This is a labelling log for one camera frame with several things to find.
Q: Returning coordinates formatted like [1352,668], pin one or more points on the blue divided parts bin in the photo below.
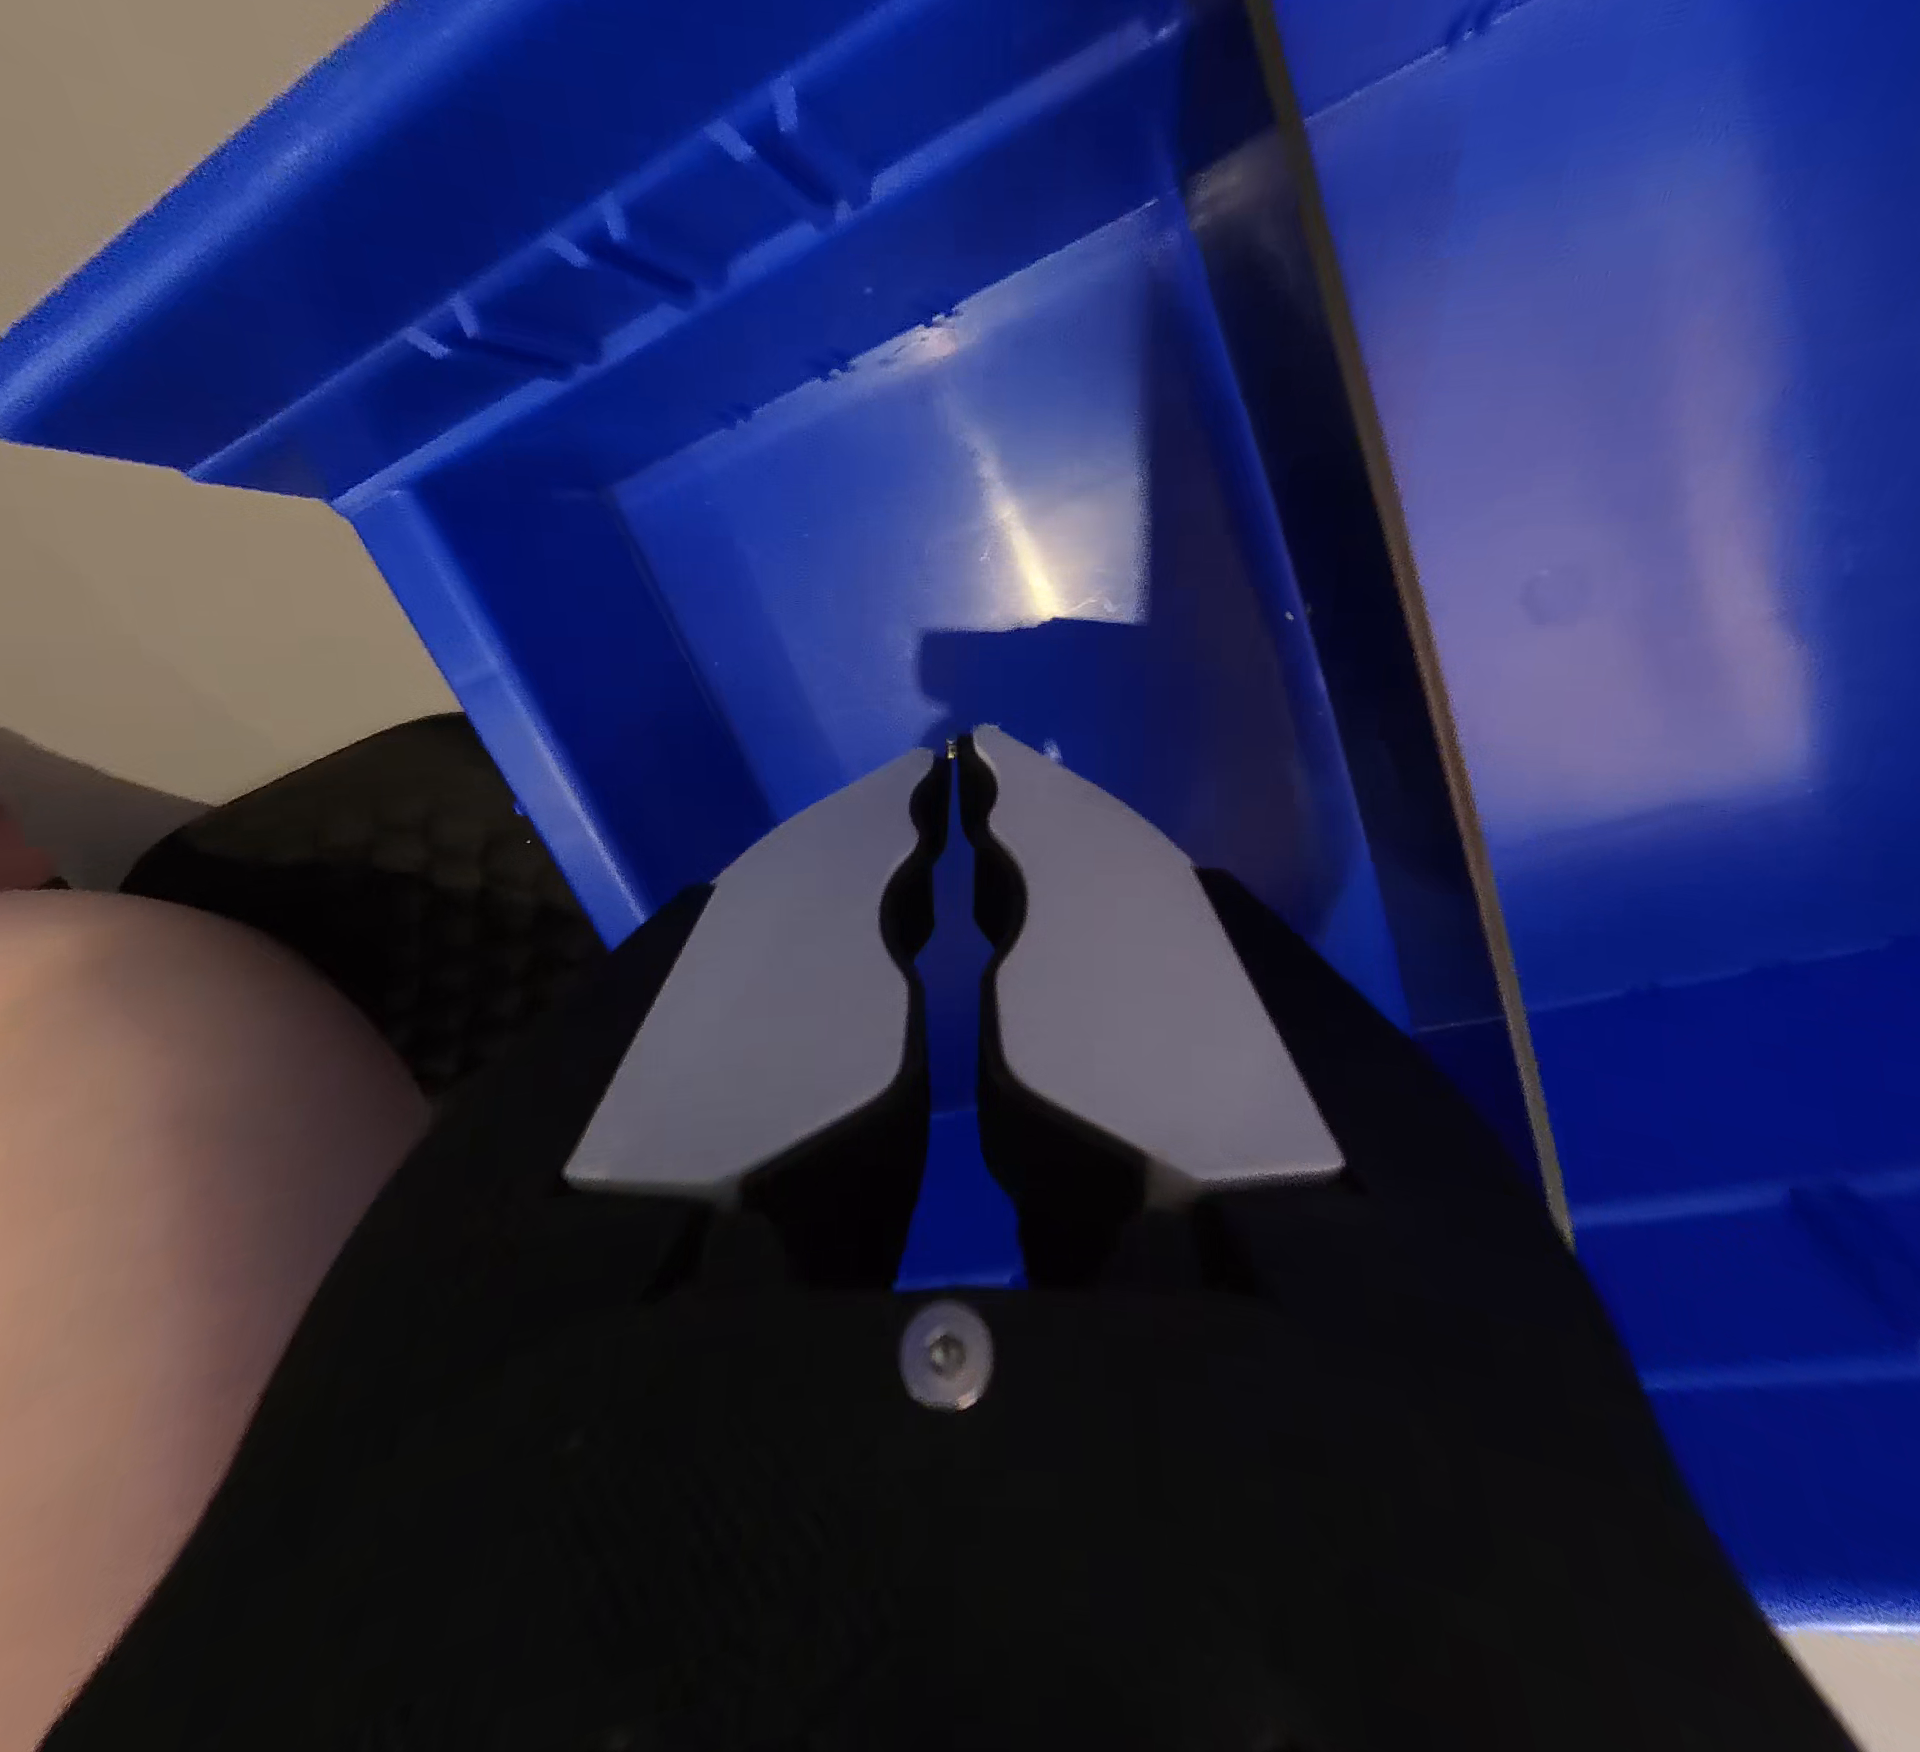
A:
[751,209]

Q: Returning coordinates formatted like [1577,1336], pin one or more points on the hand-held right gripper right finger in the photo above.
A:
[1126,1003]

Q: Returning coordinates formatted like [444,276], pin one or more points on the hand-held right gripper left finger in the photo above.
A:
[781,1003]

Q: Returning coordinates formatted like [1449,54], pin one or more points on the person's left forearm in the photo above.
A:
[166,1256]

